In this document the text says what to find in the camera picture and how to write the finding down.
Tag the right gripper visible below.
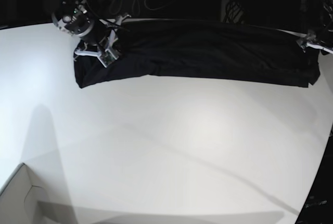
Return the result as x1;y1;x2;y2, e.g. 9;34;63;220
74;13;131;59

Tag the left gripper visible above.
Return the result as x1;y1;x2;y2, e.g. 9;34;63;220
297;30;332;54

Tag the black t-shirt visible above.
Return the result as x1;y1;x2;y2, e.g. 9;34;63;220
74;20;321;88

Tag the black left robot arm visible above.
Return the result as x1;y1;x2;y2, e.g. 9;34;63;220
297;0;332;54

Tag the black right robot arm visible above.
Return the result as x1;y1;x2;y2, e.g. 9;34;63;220
52;0;130;67

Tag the white cardboard box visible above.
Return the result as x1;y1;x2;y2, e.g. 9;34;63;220
1;164;47;224

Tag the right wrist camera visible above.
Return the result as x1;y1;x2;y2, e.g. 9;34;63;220
98;50;120;68

